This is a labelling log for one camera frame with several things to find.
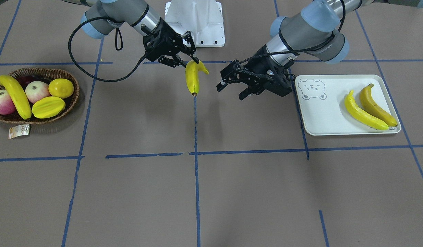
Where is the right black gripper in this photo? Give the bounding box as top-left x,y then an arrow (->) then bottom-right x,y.
143,18 -> 200,68

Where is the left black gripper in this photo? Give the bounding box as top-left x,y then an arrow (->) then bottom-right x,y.
216,55 -> 294,101

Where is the yellow plastic banana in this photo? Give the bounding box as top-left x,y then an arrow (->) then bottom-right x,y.
185,60 -> 209,97
0,75 -> 32,119
359,83 -> 398,127
344,90 -> 389,131

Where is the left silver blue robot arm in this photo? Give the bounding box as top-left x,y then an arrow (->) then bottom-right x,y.
216,0 -> 372,100

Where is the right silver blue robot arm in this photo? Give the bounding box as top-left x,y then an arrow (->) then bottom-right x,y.
72,0 -> 200,67

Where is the brown wicker basket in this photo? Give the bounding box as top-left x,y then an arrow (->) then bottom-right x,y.
0,68 -> 80,125

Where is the paper basket tag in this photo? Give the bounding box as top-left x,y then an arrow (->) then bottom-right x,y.
8,124 -> 31,139

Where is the white bear print tray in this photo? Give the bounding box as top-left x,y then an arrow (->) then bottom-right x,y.
294,74 -> 402,136

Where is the yellow plastic lemon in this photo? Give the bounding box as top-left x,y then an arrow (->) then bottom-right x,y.
48,78 -> 75,99

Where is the yellow plastic starfruit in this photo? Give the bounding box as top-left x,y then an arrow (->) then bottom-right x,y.
32,96 -> 66,119

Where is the dark red plastic fruit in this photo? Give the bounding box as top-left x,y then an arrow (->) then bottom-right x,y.
16,75 -> 40,89

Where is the pink white plastic apple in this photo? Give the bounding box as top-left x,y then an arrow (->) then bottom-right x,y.
0,90 -> 16,115

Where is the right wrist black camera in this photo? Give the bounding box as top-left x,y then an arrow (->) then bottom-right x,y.
180,30 -> 196,53

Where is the wrist black camera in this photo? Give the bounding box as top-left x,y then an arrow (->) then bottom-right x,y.
220,60 -> 257,85
180,30 -> 196,53

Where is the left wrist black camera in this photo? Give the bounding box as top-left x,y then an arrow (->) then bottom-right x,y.
220,60 -> 257,85

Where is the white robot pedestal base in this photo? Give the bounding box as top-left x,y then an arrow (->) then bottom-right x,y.
165,0 -> 226,47

